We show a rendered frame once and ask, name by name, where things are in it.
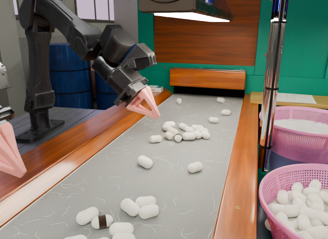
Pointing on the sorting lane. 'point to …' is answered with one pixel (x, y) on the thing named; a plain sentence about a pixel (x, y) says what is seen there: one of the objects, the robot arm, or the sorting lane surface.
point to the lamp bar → (186, 4)
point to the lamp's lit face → (192, 16)
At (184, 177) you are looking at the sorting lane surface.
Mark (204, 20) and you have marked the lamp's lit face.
